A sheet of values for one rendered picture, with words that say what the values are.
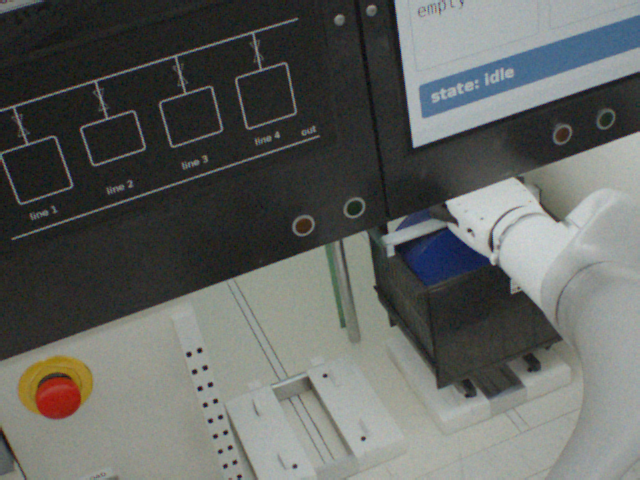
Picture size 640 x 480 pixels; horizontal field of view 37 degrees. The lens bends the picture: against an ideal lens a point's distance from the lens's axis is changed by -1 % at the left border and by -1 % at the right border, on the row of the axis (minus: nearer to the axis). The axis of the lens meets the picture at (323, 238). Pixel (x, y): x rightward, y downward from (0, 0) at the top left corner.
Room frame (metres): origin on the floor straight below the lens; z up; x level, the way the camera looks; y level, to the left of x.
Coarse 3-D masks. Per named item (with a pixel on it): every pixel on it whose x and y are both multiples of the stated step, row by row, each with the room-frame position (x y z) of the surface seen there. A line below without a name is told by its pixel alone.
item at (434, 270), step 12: (444, 240) 1.09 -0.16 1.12; (456, 240) 1.10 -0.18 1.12; (420, 252) 1.09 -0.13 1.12; (432, 252) 1.09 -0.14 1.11; (444, 252) 1.09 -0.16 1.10; (456, 252) 1.10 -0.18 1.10; (468, 252) 1.10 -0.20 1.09; (420, 264) 1.08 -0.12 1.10; (432, 264) 1.09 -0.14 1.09; (444, 264) 1.09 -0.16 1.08; (456, 264) 1.10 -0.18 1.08; (468, 264) 1.10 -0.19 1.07; (480, 264) 1.11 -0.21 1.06; (420, 276) 1.08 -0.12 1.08; (432, 276) 1.09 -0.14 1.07; (444, 276) 1.09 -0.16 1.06
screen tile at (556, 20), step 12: (552, 0) 0.80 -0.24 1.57; (564, 0) 0.81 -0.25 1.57; (576, 0) 0.81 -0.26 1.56; (588, 0) 0.81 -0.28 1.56; (600, 0) 0.82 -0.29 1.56; (612, 0) 0.82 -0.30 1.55; (624, 0) 0.82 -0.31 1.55; (636, 0) 0.83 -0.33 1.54; (552, 12) 0.80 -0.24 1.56; (564, 12) 0.81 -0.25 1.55; (576, 12) 0.81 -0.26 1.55; (588, 12) 0.81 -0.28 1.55; (600, 12) 0.82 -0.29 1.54; (552, 24) 0.80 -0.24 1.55; (564, 24) 0.81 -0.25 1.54
